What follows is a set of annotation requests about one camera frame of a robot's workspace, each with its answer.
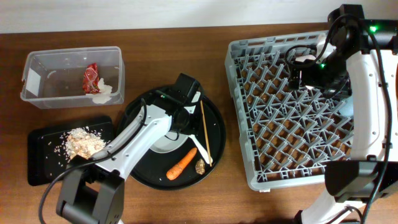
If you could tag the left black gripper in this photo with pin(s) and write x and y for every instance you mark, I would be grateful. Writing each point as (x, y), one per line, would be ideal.
(194, 128)

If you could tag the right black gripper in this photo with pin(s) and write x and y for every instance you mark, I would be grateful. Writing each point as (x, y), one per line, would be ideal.
(341, 88)

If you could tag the grey plate with food scraps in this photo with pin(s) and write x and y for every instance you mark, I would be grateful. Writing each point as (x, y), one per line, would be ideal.
(168, 143)

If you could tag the wooden chopstick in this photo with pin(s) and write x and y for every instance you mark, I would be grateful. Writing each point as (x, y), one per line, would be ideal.
(206, 134)

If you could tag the pink saucer bowl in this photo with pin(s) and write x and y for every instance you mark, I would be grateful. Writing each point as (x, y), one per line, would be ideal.
(304, 58)

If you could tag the white plastic fork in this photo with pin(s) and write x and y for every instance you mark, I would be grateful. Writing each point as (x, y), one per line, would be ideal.
(201, 149)

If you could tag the brown walnut shell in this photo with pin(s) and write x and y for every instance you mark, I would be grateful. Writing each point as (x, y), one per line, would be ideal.
(200, 167)

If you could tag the orange carrot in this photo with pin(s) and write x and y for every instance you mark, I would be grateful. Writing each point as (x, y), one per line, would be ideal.
(178, 168)

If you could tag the red snack wrapper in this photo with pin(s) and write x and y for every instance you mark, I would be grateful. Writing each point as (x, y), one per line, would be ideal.
(91, 79)

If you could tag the blue plastic cup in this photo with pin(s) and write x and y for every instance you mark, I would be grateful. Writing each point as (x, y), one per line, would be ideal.
(347, 109)

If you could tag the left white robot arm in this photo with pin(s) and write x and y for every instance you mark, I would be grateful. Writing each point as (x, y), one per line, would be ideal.
(93, 189)

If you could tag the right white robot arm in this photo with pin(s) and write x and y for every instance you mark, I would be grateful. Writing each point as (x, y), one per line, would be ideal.
(358, 59)

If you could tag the grey dishwasher rack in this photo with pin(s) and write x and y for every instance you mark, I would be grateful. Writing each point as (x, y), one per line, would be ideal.
(286, 137)

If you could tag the clear plastic waste bin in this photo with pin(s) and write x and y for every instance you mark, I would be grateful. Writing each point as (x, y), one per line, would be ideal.
(54, 78)

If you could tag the round black serving tray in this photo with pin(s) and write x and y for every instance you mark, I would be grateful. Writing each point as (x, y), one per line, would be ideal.
(152, 168)

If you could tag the white crumpled tissue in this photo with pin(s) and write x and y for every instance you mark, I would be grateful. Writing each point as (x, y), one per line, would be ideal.
(103, 96)

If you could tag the pile of food scraps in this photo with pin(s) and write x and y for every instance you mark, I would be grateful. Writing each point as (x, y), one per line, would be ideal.
(80, 142)

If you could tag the black rectangular tray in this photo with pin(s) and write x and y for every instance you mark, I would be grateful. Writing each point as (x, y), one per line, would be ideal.
(46, 147)

